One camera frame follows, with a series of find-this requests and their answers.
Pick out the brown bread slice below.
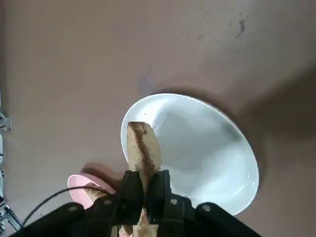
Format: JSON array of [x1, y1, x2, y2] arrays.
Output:
[[83, 186, 110, 199], [119, 121, 161, 237]]

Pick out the white plate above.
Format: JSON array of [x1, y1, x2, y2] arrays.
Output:
[[120, 93, 260, 215]]

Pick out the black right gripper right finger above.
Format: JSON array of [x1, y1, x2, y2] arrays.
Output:
[[145, 169, 262, 237]]

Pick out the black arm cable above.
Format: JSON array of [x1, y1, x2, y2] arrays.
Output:
[[21, 187, 119, 227]]

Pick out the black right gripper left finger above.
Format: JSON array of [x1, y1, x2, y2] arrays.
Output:
[[9, 170, 145, 237]]

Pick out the pink plate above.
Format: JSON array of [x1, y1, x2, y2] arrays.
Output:
[[67, 173, 117, 208]]

